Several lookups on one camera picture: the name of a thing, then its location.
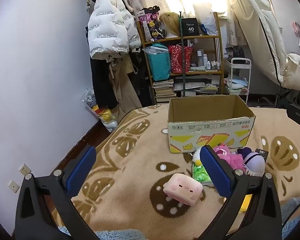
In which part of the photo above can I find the purple round plush doll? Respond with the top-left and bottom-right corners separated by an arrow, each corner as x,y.
237,147 -> 266,177

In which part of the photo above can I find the pink bear plush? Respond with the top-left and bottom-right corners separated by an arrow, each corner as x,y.
213,145 -> 246,172

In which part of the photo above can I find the green tissue pack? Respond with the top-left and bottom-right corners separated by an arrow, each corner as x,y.
192,163 -> 213,185

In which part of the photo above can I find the pink pig cube plush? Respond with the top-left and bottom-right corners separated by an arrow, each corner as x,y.
163,173 -> 203,206

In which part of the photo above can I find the white fluffy plush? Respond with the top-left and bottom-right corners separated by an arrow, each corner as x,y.
192,147 -> 202,166

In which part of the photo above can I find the yellow dog plush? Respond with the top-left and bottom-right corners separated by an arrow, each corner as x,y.
239,194 -> 253,212

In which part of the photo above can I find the black Face tissue pack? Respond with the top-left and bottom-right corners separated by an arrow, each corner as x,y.
255,148 -> 269,161

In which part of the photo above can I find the white rolling cart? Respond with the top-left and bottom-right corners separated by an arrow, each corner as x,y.
224,57 -> 252,103

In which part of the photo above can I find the pink desk fan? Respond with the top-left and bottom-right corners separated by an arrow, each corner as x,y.
292,21 -> 300,47

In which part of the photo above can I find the cardboard box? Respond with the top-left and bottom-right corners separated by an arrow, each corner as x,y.
167,95 -> 256,153

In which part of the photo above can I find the cream gaming chair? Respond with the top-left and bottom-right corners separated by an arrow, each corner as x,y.
231,0 -> 300,91

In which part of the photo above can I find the pile of papers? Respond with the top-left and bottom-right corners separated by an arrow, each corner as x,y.
173,74 -> 220,96

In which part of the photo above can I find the plastic bag of toys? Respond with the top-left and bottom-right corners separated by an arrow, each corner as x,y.
82,89 -> 118,132

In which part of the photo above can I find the wooden shelf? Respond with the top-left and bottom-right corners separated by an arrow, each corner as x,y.
136,12 -> 224,97

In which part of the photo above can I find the stack of books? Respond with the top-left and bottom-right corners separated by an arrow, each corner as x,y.
153,79 -> 177,102

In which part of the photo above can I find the red gift bag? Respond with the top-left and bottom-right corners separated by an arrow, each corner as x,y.
168,44 -> 193,74

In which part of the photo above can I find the black box with 40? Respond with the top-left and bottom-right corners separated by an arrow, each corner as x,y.
181,18 -> 199,36

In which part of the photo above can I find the teal bag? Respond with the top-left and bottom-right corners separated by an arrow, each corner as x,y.
143,44 -> 171,81

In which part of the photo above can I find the green pole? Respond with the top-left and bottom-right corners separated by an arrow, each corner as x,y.
179,11 -> 186,98

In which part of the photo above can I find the blonde wig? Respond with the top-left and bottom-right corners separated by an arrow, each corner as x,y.
159,12 -> 180,38

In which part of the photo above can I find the beige trench coat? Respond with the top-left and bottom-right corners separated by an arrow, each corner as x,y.
109,55 -> 142,121

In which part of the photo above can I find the black pink tote bag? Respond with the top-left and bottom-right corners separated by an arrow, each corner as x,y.
137,5 -> 164,42

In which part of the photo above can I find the white puffer jacket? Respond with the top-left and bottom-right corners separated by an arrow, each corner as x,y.
88,0 -> 141,62

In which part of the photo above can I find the wall socket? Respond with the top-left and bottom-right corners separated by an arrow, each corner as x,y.
8,180 -> 20,193
19,164 -> 31,176

